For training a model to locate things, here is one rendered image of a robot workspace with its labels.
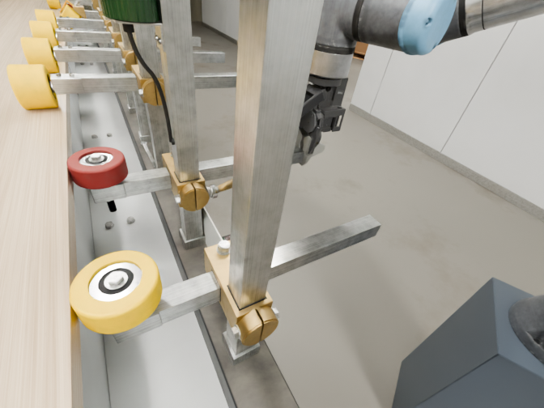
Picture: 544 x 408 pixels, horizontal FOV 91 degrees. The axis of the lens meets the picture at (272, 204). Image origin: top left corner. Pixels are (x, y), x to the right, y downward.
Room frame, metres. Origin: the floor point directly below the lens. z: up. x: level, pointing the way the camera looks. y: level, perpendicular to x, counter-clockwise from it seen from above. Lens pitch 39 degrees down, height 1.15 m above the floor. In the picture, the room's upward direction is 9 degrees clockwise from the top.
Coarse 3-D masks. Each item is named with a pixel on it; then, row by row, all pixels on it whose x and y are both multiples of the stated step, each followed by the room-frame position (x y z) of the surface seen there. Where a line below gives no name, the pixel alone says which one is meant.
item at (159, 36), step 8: (128, 24) 0.36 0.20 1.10; (144, 24) 0.36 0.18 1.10; (152, 24) 0.36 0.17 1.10; (160, 24) 0.37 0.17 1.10; (128, 32) 0.36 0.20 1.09; (160, 32) 0.37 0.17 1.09; (160, 40) 0.37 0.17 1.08; (136, 48) 0.36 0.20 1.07; (160, 48) 0.38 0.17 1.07; (136, 56) 0.36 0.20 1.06; (144, 64) 0.37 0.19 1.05; (152, 72) 0.37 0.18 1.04; (160, 88) 0.37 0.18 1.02; (160, 96) 0.37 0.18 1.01; (168, 120) 0.38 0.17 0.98; (168, 128) 0.37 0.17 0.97; (168, 136) 0.38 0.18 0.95
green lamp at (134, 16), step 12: (108, 0) 0.34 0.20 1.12; (120, 0) 0.34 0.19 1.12; (132, 0) 0.34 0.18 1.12; (144, 0) 0.35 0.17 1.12; (156, 0) 0.37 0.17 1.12; (108, 12) 0.34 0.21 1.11; (120, 12) 0.34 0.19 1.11; (132, 12) 0.34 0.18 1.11; (144, 12) 0.35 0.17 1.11; (156, 12) 0.37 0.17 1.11
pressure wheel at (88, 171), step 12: (72, 156) 0.34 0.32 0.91; (84, 156) 0.35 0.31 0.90; (96, 156) 0.35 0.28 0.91; (108, 156) 0.36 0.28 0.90; (120, 156) 0.36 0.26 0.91; (72, 168) 0.31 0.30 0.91; (84, 168) 0.32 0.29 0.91; (96, 168) 0.32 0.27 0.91; (108, 168) 0.33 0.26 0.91; (120, 168) 0.34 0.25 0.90; (84, 180) 0.31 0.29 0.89; (96, 180) 0.31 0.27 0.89; (108, 180) 0.32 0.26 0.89; (120, 180) 0.34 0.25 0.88; (108, 204) 0.34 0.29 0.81
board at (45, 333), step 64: (0, 0) 1.71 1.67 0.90; (0, 64) 0.72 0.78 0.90; (64, 64) 0.80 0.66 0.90; (0, 128) 0.40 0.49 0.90; (64, 128) 0.44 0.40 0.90; (0, 192) 0.25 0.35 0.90; (64, 192) 0.27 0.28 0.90; (0, 256) 0.16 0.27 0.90; (64, 256) 0.17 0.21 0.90; (0, 320) 0.09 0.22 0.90; (64, 320) 0.10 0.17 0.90; (0, 384) 0.05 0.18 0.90; (64, 384) 0.06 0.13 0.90
